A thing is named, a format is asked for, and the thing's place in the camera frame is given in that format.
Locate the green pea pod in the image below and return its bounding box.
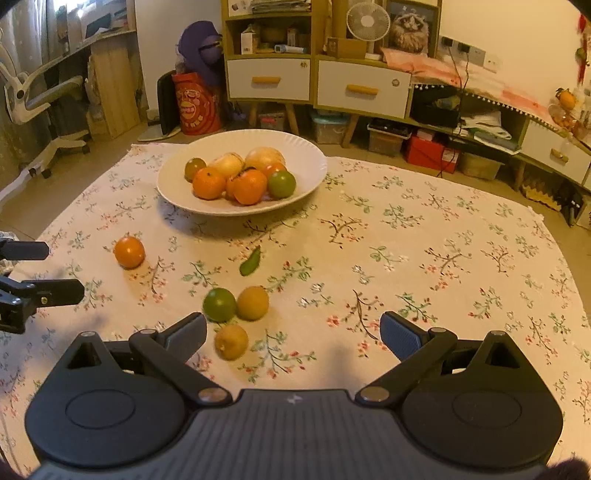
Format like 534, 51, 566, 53
239, 246, 262, 277

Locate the black power cable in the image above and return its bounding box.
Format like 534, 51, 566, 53
445, 41, 469, 176

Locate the white wall outlet strip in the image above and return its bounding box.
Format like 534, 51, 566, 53
438, 36, 502, 73

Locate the white desk fan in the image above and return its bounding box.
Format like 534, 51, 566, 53
346, 1, 392, 62

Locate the black device in console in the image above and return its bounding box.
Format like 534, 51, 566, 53
410, 85, 463, 129

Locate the small brown round fruit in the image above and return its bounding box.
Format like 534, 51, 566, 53
215, 324, 249, 361
236, 285, 270, 321

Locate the floral tablecloth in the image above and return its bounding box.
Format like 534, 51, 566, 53
0, 142, 591, 480

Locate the red hanging wall ornament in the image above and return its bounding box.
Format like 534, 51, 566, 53
574, 13, 591, 86

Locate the wooden cabinet with white drawers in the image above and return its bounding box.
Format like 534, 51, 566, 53
221, 0, 441, 148

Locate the large tangerine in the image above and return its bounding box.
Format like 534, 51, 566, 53
192, 167, 227, 200

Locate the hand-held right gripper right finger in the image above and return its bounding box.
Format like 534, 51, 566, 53
355, 311, 525, 407

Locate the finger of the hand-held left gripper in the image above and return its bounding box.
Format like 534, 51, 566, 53
0, 275, 86, 335
0, 239, 50, 262

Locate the tangerine with green leaf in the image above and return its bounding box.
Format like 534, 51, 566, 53
232, 168, 269, 206

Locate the framed cat picture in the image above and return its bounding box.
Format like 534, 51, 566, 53
385, 0, 440, 58

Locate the small clear storage box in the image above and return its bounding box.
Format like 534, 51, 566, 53
257, 111, 288, 133

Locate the brown cardboard box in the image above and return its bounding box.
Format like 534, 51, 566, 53
326, 37, 368, 60

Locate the white office chair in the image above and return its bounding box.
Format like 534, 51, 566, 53
0, 28, 92, 180

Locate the light wooden desk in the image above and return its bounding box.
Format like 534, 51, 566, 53
48, 28, 143, 140

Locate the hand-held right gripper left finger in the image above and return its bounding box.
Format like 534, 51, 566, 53
67, 311, 232, 407

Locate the pink patterned cloth runner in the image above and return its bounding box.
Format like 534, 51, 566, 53
382, 47, 571, 136

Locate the clear lidded storage bin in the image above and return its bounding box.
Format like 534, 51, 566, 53
309, 111, 350, 145

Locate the low console with white drawers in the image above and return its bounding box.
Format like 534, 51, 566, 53
409, 83, 591, 206

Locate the pale yellow pear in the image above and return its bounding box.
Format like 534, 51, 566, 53
210, 152, 245, 180
245, 147, 286, 172

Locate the dark lidded storage bin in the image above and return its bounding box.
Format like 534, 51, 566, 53
367, 119, 413, 158

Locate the purple plush toy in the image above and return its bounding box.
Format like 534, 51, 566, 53
177, 21, 227, 89

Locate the white oval plate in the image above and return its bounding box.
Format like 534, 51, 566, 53
156, 129, 328, 217

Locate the red cardboard box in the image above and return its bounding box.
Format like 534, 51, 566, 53
405, 131, 461, 175

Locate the red printed bag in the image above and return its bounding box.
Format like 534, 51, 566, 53
172, 71, 223, 136

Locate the glass stand with oranges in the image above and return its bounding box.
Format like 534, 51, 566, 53
549, 88, 583, 136

